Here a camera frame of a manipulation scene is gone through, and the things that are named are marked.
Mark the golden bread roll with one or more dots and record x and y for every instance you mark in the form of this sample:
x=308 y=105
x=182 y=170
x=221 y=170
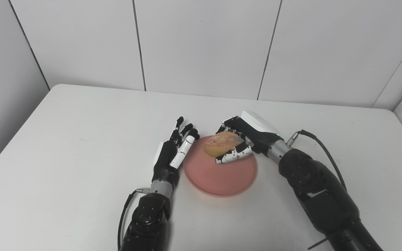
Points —
x=222 y=143

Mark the black and white left hand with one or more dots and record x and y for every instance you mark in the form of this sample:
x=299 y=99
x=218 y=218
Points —
x=164 y=160

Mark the black and white right hand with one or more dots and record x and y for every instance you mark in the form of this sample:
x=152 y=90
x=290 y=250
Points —
x=260 y=136

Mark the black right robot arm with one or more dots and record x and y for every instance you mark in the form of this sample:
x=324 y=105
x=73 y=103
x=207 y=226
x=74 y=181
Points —
x=323 y=195

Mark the pink round plate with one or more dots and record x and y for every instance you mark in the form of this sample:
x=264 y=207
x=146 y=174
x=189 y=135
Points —
x=222 y=177

